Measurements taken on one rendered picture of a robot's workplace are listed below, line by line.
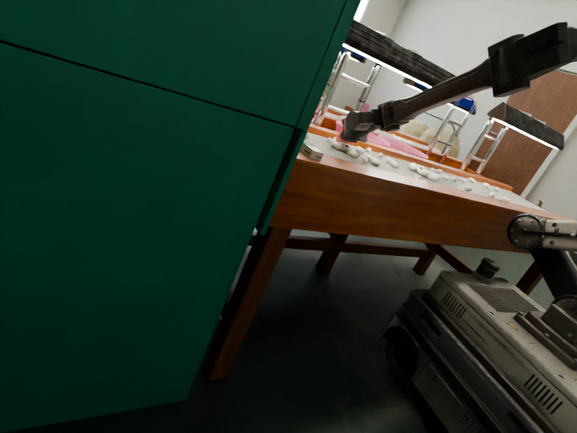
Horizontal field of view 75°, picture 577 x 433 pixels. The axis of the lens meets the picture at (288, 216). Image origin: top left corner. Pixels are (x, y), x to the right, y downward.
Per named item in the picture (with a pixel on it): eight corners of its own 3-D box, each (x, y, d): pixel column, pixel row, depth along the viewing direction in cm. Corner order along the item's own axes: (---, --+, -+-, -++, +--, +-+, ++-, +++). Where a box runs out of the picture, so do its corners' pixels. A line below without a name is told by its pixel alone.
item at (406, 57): (454, 98, 138) (464, 78, 135) (324, 33, 103) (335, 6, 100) (438, 92, 144) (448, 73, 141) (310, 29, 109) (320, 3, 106)
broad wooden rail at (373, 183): (563, 257, 192) (588, 227, 185) (258, 226, 90) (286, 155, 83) (542, 244, 201) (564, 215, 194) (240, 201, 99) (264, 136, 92)
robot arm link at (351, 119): (403, 129, 113) (399, 100, 112) (377, 128, 106) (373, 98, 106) (373, 137, 122) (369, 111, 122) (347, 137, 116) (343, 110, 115)
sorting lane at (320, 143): (559, 222, 196) (561, 218, 195) (258, 153, 94) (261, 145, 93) (509, 194, 218) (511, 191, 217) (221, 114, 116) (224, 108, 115)
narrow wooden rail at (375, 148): (502, 204, 220) (513, 187, 216) (215, 134, 118) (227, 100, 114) (495, 199, 224) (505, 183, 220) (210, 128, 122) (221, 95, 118)
